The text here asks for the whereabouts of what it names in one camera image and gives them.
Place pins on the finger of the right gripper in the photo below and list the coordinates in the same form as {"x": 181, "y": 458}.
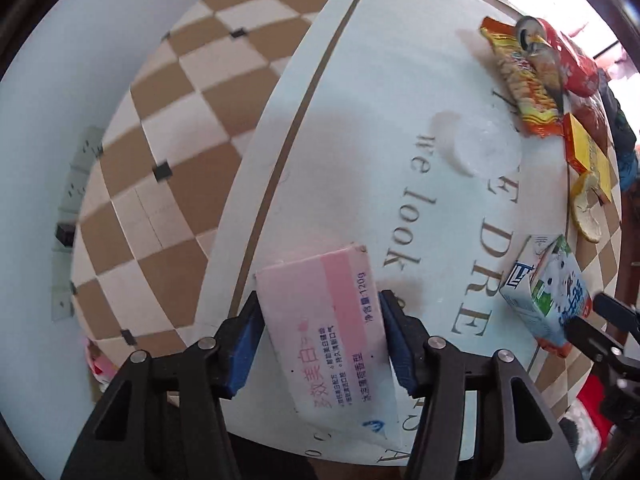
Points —
{"x": 621, "y": 316}

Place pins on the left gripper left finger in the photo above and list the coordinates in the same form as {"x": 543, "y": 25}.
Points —
{"x": 161, "y": 418}

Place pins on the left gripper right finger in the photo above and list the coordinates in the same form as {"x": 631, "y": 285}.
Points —
{"x": 482, "y": 416}

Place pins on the blue white milk carton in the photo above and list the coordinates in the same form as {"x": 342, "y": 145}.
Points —
{"x": 545, "y": 288}

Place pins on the pink white toothpaste box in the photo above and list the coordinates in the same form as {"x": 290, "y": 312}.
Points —
{"x": 326, "y": 326}

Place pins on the crushed red soda can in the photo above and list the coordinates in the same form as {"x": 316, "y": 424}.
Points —
{"x": 578, "y": 72}

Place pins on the yellow cardboard box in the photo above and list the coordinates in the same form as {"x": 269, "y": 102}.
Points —
{"x": 584, "y": 155}

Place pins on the blue dark clothes pile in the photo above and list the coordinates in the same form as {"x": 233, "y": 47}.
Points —
{"x": 624, "y": 139}

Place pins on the dark red foil packet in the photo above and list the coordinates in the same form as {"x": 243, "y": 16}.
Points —
{"x": 591, "y": 114}

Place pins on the white plastic lid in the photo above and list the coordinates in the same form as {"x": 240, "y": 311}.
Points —
{"x": 487, "y": 149}

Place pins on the orange yellow snack bag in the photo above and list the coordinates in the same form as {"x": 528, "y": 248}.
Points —
{"x": 538, "y": 111}

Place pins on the checkered brown bed blanket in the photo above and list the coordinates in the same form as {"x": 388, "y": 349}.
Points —
{"x": 266, "y": 131}

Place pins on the white wall socket panel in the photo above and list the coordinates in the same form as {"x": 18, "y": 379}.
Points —
{"x": 87, "y": 152}

